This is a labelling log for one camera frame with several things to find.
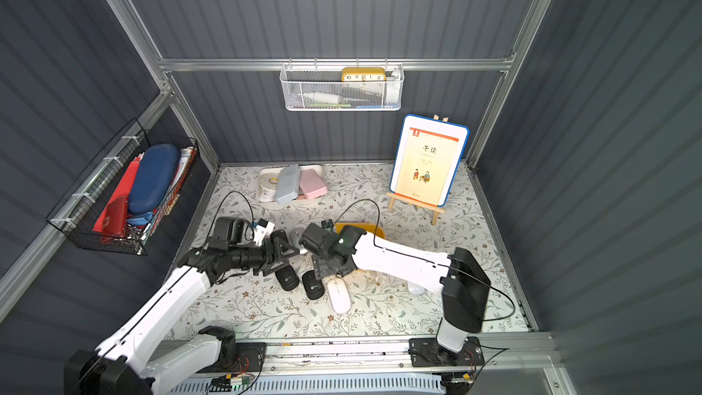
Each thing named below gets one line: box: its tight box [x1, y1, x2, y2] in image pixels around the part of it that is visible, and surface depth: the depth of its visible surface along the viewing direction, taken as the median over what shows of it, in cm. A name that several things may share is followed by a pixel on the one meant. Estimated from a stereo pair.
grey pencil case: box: [276, 163, 300, 205], surface depth 107 cm
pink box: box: [299, 168, 329, 200], surface depth 104 cm
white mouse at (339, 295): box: [327, 277, 352, 314], surface depth 84 cm
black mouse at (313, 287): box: [301, 269, 325, 300], surface depth 86 cm
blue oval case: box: [127, 143, 181, 214], surface depth 75 cm
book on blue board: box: [389, 114, 470, 208], surface depth 91 cm
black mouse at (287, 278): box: [275, 265, 300, 291], surface depth 86 cm
